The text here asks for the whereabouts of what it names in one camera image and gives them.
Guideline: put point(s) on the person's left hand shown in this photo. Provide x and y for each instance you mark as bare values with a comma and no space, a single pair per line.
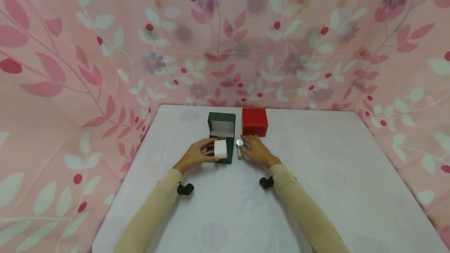
192,156

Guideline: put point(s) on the person's left thumb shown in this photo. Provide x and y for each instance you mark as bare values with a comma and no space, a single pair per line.
211,159

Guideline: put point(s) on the white watch cushion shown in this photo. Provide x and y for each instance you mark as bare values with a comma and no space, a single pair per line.
220,149

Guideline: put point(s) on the person's right forearm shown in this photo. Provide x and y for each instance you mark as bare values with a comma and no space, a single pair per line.
306,210

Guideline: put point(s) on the open dark green watch box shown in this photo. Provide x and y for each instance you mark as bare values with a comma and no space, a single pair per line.
222,127

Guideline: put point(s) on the person's left forearm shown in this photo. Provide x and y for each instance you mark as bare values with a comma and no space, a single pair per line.
151,214

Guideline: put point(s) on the silver wrist watch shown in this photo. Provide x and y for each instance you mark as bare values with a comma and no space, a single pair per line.
239,143

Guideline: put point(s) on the person's right index finger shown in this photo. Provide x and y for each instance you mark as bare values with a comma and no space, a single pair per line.
247,139

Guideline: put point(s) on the person's right hand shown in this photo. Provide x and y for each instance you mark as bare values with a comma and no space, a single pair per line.
261,152

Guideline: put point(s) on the red square box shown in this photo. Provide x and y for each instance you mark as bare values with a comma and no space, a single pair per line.
254,122

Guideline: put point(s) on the black wrist band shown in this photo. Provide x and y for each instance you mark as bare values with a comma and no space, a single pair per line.
185,189
266,182

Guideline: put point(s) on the person's right thumb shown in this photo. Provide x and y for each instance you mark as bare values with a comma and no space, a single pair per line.
245,152

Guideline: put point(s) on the person's left index finger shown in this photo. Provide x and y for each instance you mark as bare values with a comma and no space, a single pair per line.
208,141

